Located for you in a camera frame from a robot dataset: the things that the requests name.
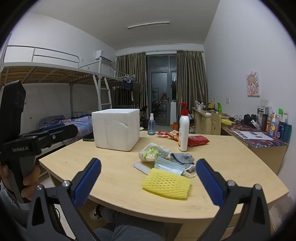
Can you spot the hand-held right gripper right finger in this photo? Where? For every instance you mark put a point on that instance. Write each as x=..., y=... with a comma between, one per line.
x=209, y=183

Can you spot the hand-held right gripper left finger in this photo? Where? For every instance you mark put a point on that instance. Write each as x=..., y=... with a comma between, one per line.
x=87, y=180

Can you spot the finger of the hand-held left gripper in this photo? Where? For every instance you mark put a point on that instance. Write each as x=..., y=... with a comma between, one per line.
x=44, y=132
x=64, y=135

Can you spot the grey sock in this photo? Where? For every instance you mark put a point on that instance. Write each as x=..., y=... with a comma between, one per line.
x=182, y=158

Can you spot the yellow foam fruit net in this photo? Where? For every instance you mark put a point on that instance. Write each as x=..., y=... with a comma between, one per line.
x=166, y=185

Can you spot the blue face mask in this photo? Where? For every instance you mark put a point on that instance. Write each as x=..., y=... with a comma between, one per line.
x=168, y=165

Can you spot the white foam box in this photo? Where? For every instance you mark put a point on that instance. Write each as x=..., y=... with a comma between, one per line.
x=115, y=132

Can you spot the pale grey strip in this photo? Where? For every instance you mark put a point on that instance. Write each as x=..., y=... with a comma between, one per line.
x=142, y=168

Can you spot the white foam lid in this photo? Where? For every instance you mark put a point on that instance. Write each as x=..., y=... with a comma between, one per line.
x=115, y=110

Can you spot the plastic bag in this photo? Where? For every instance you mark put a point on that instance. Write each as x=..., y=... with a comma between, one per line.
x=151, y=151

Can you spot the person's left forearm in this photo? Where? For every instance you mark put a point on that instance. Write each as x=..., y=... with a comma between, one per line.
x=9, y=204

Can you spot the person's left hand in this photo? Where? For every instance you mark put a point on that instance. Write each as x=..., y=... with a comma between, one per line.
x=30, y=183

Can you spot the dark blue garment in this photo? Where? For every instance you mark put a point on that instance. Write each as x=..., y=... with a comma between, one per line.
x=50, y=120

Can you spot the blue plaid quilt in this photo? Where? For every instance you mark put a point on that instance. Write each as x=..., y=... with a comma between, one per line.
x=78, y=122

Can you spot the black smartphone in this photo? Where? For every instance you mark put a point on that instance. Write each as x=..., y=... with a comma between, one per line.
x=89, y=138

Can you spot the person's shoe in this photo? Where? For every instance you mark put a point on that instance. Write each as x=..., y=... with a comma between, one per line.
x=96, y=214

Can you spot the red snack packet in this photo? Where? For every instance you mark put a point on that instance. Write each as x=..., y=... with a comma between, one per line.
x=163, y=134
x=198, y=141

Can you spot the white lotion pump bottle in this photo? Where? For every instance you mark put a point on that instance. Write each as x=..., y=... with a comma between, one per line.
x=183, y=132

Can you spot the orange snack packet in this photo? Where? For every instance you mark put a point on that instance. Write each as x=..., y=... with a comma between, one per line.
x=174, y=136

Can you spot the wooden chair with smiley cutout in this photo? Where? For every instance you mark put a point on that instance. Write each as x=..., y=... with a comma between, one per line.
x=215, y=124

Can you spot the white bunk bed ladder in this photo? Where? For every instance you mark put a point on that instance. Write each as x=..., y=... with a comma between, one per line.
x=108, y=92

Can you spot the white metal bunk bed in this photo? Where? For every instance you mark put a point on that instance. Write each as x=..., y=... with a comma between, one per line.
x=89, y=67
x=34, y=71

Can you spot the patterned desk cloth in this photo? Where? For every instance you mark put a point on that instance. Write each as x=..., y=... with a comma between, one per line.
x=240, y=128

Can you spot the light wooden desk with drawers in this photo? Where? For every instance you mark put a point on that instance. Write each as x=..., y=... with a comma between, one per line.
x=201, y=120

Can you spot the yellow sponge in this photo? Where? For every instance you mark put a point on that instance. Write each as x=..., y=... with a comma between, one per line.
x=226, y=122

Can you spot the person's leg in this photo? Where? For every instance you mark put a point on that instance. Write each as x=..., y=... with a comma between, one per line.
x=129, y=229

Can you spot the printed paper sheets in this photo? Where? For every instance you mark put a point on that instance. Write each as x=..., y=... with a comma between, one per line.
x=253, y=135

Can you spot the black headphones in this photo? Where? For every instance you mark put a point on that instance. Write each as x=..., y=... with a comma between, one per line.
x=249, y=119

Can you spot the green plastic bottle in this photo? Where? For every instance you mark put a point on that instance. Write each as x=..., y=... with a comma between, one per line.
x=219, y=107

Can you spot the yellow box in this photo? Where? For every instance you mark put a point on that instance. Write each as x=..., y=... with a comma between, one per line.
x=211, y=105

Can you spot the white kettle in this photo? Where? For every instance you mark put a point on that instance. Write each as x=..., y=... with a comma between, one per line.
x=198, y=106

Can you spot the clear spray bottle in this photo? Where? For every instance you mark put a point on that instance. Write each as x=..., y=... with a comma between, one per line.
x=151, y=127

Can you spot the hanging dark clothes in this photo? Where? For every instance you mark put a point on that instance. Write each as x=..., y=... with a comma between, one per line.
x=128, y=87

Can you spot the white cabinet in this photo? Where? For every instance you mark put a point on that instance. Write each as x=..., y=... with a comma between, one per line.
x=173, y=111

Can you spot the black thermos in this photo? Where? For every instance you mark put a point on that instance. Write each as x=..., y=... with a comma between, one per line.
x=261, y=120

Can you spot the black folding chair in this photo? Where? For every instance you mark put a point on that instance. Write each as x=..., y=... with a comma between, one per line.
x=143, y=112

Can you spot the clothes drying hanger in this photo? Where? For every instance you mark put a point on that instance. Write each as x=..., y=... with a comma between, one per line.
x=126, y=77

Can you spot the white air conditioner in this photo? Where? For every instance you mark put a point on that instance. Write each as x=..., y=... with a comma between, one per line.
x=103, y=55

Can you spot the row of toiletry bottles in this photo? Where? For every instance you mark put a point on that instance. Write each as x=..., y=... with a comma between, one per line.
x=279, y=128

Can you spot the brown curtain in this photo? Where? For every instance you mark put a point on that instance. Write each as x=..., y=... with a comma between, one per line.
x=131, y=74
x=192, y=76

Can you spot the glass balcony door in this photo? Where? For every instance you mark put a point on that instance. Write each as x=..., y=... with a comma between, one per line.
x=159, y=67

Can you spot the ceiling tube light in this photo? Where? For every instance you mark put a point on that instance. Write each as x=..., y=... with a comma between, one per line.
x=149, y=25

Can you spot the white wall socket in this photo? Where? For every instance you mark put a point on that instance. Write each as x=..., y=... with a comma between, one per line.
x=264, y=102

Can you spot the cartoon wall poster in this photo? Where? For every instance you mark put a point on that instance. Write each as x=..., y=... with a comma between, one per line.
x=253, y=84

